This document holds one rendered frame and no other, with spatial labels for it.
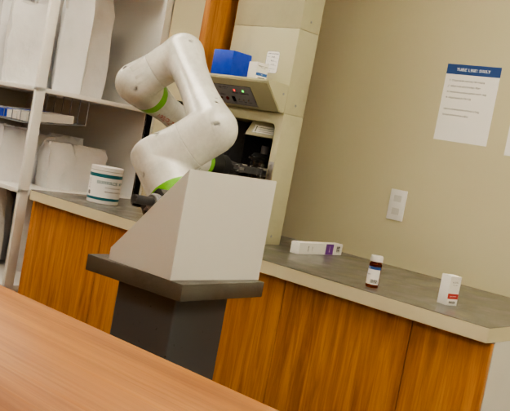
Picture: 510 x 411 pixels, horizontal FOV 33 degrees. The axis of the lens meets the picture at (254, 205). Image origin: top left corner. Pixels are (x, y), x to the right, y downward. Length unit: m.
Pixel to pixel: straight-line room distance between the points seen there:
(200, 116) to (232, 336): 0.86
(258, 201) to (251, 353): 0.70
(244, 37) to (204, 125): 1.09
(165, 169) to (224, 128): 0.18
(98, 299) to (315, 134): 1.08
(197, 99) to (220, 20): 1.07
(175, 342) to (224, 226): 0.30
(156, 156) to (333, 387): 0.86
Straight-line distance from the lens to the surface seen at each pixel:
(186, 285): 1.95
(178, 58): 2.44
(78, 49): 3.97
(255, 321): 2.68
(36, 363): 0.48
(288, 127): 3.03
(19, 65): 3.99
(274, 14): 3.12
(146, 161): 2.17
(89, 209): 3.25
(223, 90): 3.12
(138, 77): 2.51
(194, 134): 2.15
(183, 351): 2.10
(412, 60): 3.25
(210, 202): 2.00
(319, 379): 2.53
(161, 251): 1.98
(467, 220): 3.06
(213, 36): 3.24
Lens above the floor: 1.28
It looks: 4 degrees down
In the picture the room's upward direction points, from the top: 11 degrees clockwise
